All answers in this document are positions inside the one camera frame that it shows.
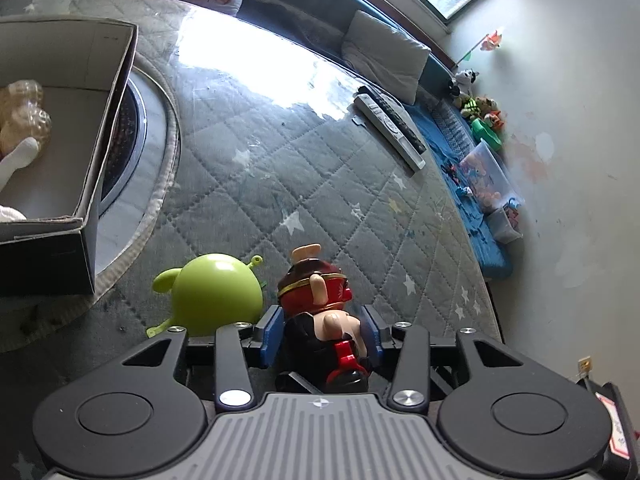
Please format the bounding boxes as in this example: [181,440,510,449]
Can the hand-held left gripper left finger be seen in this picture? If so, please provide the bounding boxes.
[120,305,286,408]

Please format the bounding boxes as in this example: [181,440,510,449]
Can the green alien toy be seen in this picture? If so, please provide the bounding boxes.
[146,253,266,339]

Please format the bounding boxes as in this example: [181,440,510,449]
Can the black white cow plush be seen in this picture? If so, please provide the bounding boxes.
[447,69,481,97]

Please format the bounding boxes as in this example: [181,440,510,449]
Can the small toys on sofa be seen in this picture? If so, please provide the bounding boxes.
[442,160,473,196]

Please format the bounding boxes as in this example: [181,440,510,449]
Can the grey cardboard box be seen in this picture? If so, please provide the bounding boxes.
[0,20,139,297]

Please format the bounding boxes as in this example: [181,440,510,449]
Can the grey pillow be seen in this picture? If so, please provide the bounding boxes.
[341,10,432,106]

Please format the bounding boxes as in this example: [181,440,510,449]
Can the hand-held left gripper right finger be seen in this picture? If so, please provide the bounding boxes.
[357,305,526,408]

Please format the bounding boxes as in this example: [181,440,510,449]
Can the red black pig figure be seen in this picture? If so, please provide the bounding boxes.
[274,243,373,396]

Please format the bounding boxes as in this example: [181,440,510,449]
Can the round built-in table stove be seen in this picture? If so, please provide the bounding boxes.
[92,52,182,288]

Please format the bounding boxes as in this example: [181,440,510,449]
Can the white plush toy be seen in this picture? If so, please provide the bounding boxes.
[0,137,41,223]

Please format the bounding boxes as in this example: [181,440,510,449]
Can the small clear plastic box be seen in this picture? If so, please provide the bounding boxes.
[487,200,524,243]

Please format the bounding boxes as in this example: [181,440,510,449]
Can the black remote control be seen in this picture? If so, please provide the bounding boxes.
[357,86,428,153]

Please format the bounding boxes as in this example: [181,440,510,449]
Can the green plastic toy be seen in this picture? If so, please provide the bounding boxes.
[470,117,503,150]

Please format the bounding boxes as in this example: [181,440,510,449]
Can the colourful pinwheel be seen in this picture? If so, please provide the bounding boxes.
[452,30,503,73]

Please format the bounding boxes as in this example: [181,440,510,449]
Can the grey quilted desktop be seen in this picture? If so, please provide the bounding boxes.
[0,0,501,480]

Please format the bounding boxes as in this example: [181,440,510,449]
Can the brown green plush toy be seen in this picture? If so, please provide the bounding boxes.
[460,95,503,123]

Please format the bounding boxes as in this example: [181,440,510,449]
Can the grey remote control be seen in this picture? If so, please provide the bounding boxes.
[353,94,427,171]

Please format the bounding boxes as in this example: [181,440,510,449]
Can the clear plastic toy container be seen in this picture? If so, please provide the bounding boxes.
[457,140,519,211]

